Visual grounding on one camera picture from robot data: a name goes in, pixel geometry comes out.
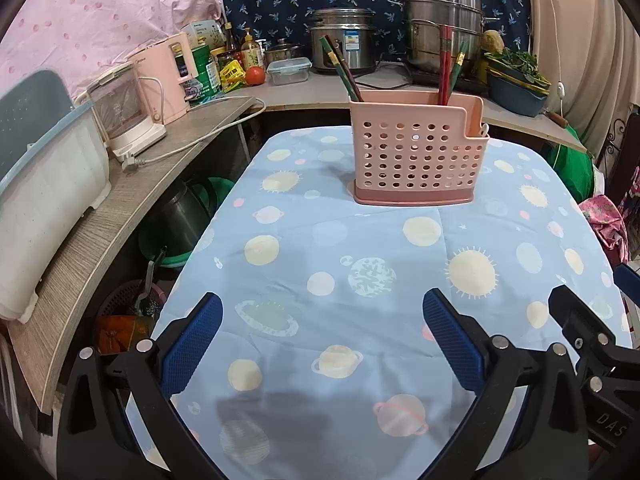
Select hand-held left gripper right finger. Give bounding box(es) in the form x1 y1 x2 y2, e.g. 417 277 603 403
422 289 591 480

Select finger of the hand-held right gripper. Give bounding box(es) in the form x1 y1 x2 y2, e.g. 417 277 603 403
548 285 617 396
614 264 640 307

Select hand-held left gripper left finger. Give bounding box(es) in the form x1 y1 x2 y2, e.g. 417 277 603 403
55 291 223 480

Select pink perforated utensil holder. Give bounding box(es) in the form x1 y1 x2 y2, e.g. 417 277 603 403
348 91 485 206

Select green chopstick gold band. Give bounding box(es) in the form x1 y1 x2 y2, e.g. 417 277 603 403
447 42 469 106
320 35 362 102

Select red chopstick gold band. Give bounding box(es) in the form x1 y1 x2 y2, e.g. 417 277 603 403
438 25 449 107

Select maroon chopstick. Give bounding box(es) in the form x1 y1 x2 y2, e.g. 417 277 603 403
444 26 453 106

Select pink floral cloth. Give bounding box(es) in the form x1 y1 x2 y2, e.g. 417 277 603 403
580 165 640 262

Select orange box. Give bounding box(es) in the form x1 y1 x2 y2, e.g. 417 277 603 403
95 315 154 356

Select pink plastic basket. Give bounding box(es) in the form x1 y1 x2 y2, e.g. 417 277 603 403
100 280 169 319

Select blue planet print tablecloth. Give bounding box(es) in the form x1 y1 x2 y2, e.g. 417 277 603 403
125 127 628 480

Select green plastic bag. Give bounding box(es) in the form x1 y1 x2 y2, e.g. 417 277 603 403
545 140 596 202

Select dark chair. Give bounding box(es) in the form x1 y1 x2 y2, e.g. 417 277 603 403
597 112 640 197

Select wood grain side shelf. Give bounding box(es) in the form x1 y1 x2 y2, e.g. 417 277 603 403
7 96 256 417

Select green basin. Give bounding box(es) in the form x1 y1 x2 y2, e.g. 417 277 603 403
137 177 236 269

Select white plastic dish box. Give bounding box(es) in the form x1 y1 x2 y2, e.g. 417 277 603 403
0 70 114 324

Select blue basin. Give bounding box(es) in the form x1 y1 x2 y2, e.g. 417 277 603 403
486 72 549 118

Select white blender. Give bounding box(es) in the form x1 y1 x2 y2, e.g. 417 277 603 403
87 62 168 159

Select leafy greens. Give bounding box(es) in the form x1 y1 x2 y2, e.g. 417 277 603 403
492 49 551 89

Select pink electric kettle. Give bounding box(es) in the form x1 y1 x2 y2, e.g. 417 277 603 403
127 32 196 125

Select beige curtain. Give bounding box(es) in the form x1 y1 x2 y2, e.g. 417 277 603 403
520 0 640 112

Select black induction cooktop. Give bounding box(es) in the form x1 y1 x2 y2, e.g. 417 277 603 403
410 67 489 94

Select green can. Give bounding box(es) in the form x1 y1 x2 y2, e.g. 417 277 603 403
189 45 224 106

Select yellow snack packet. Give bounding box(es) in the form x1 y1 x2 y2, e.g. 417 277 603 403
220 60 247 92

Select grey countertop board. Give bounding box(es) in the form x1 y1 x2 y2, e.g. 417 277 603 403
220 60 587 154

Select clear food container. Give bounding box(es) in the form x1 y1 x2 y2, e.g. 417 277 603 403
266 57 312 86

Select yellow soap bottle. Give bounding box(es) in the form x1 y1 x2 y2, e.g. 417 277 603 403
241 27 265 69

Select small lidded steel pot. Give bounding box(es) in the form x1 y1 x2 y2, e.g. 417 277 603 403
265 39 304 64

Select white carton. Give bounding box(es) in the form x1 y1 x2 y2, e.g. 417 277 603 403
181 21 226 49

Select steel steamer pot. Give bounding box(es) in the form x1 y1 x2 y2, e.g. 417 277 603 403
402 0 501 75

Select steel rice cooker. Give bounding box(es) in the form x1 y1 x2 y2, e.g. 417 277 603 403
307 7 381 75

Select pink dotted cloth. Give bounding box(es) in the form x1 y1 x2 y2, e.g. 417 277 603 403
0 0 237 107

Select navy leaf print cloth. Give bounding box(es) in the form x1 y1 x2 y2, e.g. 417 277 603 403
221 0 531 62

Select white power cable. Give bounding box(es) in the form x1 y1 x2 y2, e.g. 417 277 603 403
121 96 266 172

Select black power cable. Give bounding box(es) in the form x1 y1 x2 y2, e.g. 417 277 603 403
350 74 416 91

